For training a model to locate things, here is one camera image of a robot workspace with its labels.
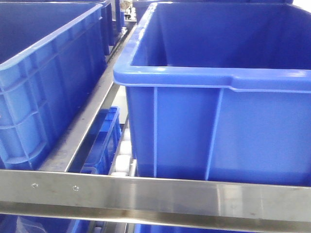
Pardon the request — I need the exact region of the blue crate on rack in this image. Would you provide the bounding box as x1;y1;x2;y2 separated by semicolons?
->
114;2;311;186

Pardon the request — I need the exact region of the steel flow rack with rollers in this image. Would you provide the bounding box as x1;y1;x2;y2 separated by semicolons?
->
0;24;311;233

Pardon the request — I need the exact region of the blue crate left of rack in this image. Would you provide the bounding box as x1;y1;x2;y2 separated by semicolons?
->
0;2;106;170

